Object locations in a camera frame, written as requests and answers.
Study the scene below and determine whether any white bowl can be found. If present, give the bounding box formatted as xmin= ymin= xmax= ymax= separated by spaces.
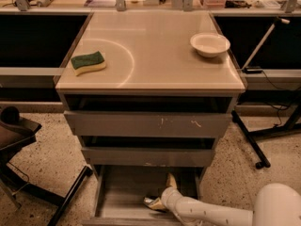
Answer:
xmin=190 ymin=33 xmax=230 ymax=58

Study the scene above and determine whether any silver redbull can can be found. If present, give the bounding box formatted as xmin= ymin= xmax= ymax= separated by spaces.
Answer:
xmin=143 ymin=197 xmax=155 ymax=209

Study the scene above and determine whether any black stand left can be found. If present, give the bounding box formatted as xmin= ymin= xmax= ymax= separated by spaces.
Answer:
xmin=0 ymin=113 xmax=92 ymax=226

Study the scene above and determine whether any green yellow sponge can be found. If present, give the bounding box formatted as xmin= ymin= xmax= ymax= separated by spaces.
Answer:
xmin=71 ymin=51 xmax=106 ymax=76

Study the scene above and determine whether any grey drawer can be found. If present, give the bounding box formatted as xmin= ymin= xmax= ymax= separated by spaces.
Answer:
xmin=82 ymin=137 xmax=215 ymax=167
xmin=65 ymin=94 xmax=232 ymax=137
xmin=82 ymin=166 xmax=204 ymax=226

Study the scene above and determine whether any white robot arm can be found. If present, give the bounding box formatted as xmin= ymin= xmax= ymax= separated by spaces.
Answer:
xmin=144 ymin=173 xmax=301 ymax=226

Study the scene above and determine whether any black wheeled stand right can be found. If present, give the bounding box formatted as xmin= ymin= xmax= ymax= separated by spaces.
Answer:
xmin=231 ymin=105 xmax=301 ymax=170

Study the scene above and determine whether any grey drawer cabinet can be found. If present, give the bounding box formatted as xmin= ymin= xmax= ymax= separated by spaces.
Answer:
xmin=55 ymin=10 xmax=246 ymax=226

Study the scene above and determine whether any bottom grey drawer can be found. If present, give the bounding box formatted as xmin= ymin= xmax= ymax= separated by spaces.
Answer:
xmin=82 ymin=166 xmax=204 ymax=226

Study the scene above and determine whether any top grey drawer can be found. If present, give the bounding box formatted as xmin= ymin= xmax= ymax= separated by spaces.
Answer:
xmin=65 ymin=94 xmax=232 ymax=137

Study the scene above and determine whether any middle grey drawer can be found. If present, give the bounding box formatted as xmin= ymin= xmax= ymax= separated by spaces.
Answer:
xmin=82 ymin=137 xmax=215 ymax=167

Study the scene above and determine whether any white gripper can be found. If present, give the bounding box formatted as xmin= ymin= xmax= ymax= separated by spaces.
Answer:
xmin=151 ymin=173 xmax=184 ymax=215

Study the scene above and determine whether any white pole with black base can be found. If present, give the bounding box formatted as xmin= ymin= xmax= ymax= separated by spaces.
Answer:
xmin=241 ymin=17 xmax=291 ymax=73

